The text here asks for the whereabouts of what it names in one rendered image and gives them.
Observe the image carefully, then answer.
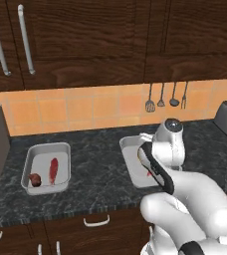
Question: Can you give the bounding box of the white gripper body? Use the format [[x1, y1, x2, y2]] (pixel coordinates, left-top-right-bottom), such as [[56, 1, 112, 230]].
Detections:
[[138, 131, 155, 143]]

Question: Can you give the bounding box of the grey tupperware container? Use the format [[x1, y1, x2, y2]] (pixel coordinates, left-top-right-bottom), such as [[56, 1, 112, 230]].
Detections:
[[20, 141, 72, 196], [118, 133, 167, 190]]

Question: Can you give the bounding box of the grey slotted spatula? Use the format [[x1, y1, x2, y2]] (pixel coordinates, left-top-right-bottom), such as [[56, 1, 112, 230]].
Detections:
[[144, 83, 156, 114]]

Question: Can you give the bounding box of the grey flat spatula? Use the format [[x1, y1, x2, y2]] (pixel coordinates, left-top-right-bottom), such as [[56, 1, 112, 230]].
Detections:
[[156, 83, 166, 109]]

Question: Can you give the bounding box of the grey ladle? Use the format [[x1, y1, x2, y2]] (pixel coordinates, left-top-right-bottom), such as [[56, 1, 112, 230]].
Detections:
[[168, 82, 180, 109]]

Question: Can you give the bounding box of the grey serving fork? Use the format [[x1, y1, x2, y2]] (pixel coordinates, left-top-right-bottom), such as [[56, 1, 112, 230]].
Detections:
[[180, 81, 189, 111]]

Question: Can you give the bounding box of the dark wood drawer front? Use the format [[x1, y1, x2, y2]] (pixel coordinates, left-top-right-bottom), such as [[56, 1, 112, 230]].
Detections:
[[43, 207, 145, 255], [0, 221, 34, 255]]

